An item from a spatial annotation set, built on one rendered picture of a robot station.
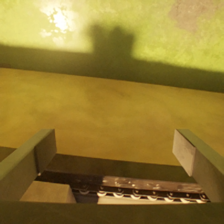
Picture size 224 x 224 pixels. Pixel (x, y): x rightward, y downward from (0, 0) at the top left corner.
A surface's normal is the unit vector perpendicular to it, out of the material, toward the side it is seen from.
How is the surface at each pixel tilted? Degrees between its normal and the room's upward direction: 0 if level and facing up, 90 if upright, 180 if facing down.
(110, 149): 90
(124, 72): 0
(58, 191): 80
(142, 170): 90
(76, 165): 90
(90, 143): 90
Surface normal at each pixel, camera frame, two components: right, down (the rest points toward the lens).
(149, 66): -0.05, 0.63
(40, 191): 0.09, -0.65
